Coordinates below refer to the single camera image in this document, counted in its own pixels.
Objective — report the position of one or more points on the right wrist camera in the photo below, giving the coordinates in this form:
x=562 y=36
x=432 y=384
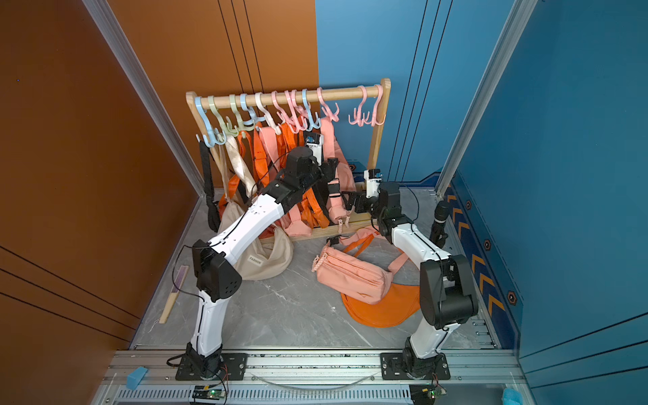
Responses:
x=372 y=179

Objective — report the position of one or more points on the wooden clothes rack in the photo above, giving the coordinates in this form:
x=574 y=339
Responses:
x=233 y=114

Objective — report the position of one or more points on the circuit board right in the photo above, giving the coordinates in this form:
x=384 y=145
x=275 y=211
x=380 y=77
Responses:
x=426 y=395

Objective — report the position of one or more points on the pink hook rightmost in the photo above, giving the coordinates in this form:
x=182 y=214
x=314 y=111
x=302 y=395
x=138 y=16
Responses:
x=375 y=117

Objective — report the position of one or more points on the beige crescent bag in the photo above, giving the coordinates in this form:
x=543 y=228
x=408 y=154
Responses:
x=264 y=258

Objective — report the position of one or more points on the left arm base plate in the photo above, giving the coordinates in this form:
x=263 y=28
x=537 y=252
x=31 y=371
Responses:
x=217 y=367

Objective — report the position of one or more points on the green circuit board left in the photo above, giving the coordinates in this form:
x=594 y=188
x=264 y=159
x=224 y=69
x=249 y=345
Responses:
x=209 y=395

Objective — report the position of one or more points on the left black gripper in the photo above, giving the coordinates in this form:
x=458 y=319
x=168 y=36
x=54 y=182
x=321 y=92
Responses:
x=328 y=170

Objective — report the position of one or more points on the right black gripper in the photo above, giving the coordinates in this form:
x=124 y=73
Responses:
x=354 y=197

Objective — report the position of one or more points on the pink bag middle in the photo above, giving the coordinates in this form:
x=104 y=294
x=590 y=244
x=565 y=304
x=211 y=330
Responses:
x=292 y=223

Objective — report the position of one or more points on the blue sponge block left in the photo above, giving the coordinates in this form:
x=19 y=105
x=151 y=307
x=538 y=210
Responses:
x=136 y=377

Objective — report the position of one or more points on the pink waist bag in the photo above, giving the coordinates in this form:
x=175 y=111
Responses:
x=339 y=267
x=343 y=180

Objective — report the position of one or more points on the orange crescent bag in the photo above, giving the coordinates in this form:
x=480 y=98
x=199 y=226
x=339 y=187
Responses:
x=397 y=302

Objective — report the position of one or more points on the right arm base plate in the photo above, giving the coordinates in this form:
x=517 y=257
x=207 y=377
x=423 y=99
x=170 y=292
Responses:
x=398 y=366

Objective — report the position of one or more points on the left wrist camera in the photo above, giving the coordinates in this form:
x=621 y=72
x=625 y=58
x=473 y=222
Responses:
x=314 y=142

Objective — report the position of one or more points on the light blue hook leftmost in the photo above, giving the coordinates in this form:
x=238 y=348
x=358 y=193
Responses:
x=211 y=136

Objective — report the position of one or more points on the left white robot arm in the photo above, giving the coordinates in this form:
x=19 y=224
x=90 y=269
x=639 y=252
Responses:
x=215 y=260

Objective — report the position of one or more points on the blue cloth right corner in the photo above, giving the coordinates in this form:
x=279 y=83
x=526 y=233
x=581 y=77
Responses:
x=512 y=397

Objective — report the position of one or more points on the pink hook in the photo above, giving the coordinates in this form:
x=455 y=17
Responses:
x=375 y=117
x=358 y=118

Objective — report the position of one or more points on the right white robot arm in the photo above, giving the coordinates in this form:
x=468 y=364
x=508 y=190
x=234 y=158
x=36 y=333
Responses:
x=448 y=297

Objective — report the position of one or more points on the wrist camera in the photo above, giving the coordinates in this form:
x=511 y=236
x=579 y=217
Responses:
x=372 y=179
x=314 y=142

